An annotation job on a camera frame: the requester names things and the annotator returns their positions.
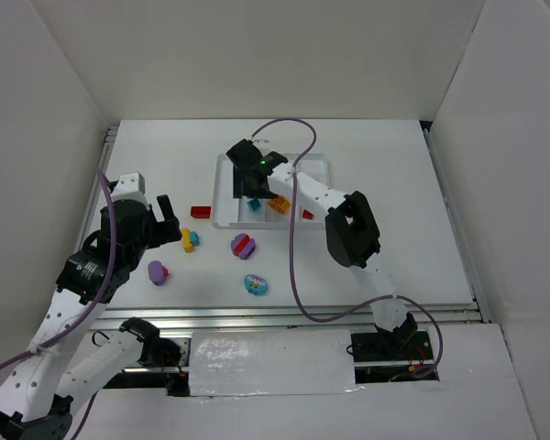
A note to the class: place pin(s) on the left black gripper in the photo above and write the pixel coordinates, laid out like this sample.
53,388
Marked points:
160,227

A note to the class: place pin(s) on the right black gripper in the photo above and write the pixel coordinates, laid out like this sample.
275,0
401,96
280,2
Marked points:
250,181

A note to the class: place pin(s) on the yellow butterfly lego brick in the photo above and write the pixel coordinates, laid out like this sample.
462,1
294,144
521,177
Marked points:
280,204

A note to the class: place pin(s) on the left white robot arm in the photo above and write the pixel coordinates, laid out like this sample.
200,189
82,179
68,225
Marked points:
42,393

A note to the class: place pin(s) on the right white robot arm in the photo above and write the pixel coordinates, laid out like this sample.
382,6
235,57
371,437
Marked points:
352,235

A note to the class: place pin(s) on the red rectangular lego brick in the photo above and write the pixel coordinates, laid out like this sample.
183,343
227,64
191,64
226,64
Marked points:
201,211

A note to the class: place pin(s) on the purple and red lego stack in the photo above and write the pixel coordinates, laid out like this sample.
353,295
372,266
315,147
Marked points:
243,246

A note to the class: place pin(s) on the purple rounded lego brick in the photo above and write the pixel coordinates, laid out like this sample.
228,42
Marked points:
155,273

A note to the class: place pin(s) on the white foam board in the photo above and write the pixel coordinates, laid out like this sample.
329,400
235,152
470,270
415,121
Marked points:
272,363

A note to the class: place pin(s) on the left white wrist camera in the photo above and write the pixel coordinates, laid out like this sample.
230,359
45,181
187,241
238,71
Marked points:
129,186

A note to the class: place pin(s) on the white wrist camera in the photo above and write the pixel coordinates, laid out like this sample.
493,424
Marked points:
129,186
260,141

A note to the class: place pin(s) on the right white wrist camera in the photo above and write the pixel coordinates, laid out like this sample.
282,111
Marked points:
260,141

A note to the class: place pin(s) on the aluminium frame rail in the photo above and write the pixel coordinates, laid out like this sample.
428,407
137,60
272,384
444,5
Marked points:
256,318

